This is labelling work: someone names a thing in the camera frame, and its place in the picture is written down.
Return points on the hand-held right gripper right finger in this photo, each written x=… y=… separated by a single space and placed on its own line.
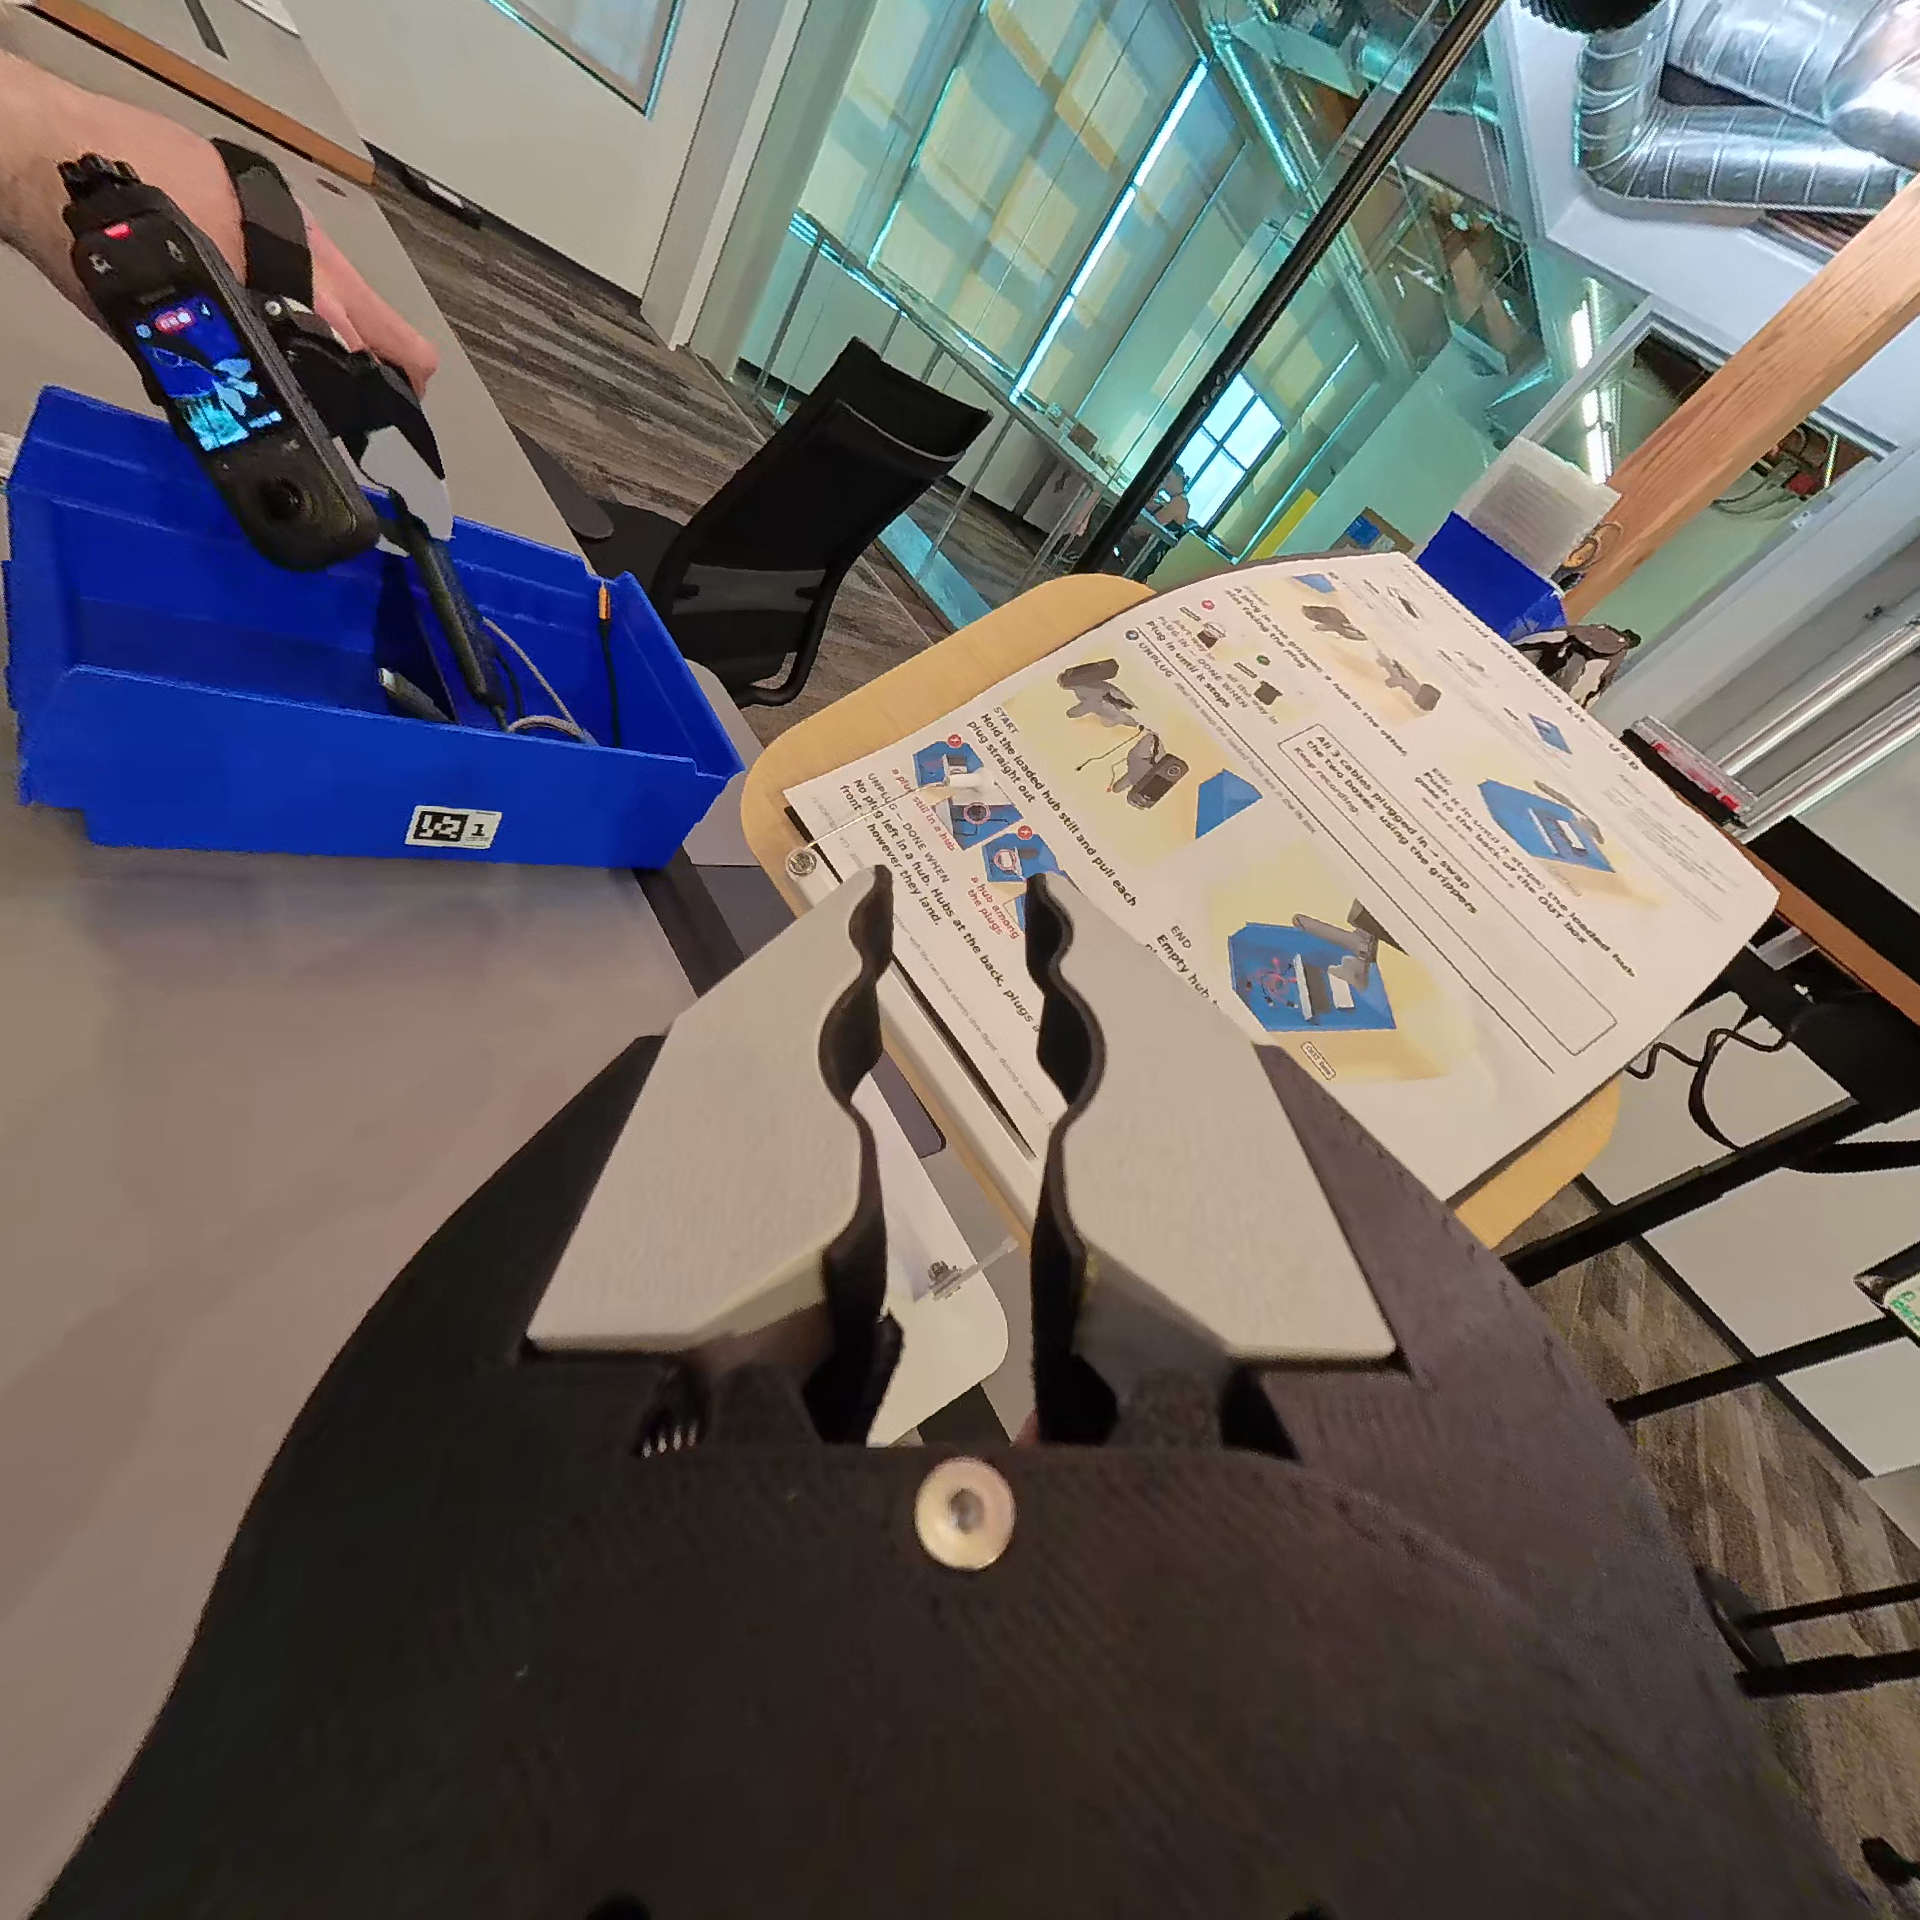
x=1215 y=1196

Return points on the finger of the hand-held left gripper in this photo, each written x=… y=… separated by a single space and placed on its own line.
x=410 y=488

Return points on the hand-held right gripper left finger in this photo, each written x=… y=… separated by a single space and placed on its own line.
x=704 y=1184

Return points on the blue plastic bin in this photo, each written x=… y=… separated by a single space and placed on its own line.
x=302 y=782

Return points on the person's left hand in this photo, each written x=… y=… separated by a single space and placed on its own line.
x=364 y=312

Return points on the black office chair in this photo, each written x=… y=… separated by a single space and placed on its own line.
x=812 y=511

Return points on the instruction sheet on stand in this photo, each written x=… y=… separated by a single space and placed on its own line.
x=926 y=661

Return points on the small blue bin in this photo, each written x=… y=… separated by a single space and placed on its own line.
x=1479 y=567

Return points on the wooden top desk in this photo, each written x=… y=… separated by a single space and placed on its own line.
x=1860 y=975

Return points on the white foam block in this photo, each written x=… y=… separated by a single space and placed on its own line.
x=1542 y=498

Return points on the black pole stand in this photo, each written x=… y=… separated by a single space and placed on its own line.
x=1293 y=280

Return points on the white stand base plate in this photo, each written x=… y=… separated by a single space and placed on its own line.
x=957 y=1347

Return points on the wooden post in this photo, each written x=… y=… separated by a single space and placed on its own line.
x=1773 y=394

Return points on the silver round duct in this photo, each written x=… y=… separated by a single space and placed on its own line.
x=1725 y=108

